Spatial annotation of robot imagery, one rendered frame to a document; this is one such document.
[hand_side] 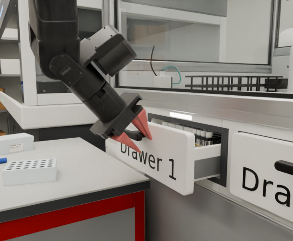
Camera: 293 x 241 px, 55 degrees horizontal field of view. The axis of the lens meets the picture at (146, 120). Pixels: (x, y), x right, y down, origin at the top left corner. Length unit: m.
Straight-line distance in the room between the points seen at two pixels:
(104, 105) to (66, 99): 0.87
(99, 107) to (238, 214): 0.31
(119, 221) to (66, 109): 0.73
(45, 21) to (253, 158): 0.36
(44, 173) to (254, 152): 0.51
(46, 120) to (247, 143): 1.02
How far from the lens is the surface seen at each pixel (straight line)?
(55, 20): 0.40
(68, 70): 0.43
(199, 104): 0.59
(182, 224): 0.71
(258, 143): 0.47
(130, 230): 0.80
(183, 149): 0.48
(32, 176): 0.77
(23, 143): 1.11
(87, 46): 0.47
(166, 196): 0.74
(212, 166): 0.55
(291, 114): 0.46
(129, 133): 0.57
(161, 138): 0.53
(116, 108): 0.49
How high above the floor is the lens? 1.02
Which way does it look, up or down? 8 degrees down
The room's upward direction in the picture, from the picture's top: straight up
